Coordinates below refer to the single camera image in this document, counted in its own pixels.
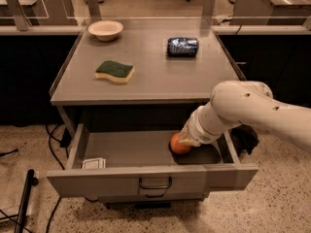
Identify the black drawer handle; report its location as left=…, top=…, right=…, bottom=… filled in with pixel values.
left=138, top=177, right=172, bottom=190

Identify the blue chip bag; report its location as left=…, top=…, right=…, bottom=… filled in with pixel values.
left=166, top=37, right=199, bottom=57

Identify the grey background desk left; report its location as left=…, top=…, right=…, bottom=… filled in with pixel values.
left=0, top=0, right=78, bottom=25

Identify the black pole on floor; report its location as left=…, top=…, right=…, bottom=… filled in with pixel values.
left=14, top=169, right=39, bottom=233

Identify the white ceramic bowl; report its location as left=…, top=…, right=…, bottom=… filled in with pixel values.
left=88, top=20, right=123, bottom=42

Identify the open grey top drawer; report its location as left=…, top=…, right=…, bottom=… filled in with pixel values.
left=47, top=124, right=258, bottom=203

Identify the orange fruit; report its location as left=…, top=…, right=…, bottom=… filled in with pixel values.
left=169, top=133, right=191, bottom=154

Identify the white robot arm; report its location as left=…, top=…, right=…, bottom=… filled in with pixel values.
left=179, top=81, right=311, bottom=152

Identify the grey background desk right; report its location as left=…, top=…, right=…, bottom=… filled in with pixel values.
left=230, top=0, right=311, bottom=25

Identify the black cloth behind cabinet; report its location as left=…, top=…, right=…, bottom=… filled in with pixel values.
left=230, top=125, right=259, bottom=155

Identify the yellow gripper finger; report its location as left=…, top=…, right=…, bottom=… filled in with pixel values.
left=178, top=123, right=201, bottom=147

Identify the grey background desk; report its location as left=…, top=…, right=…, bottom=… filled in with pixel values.
left=230, top=0, right=311, bottom=25
left=0, top=0, right=78, bottom=25

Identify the grey cabinet counter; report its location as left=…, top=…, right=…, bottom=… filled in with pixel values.
left=51, top=17, right=245, bottom=133

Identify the green and yellow sponge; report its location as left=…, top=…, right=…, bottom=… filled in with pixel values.
left=95, top=60, right=135, bottom=83

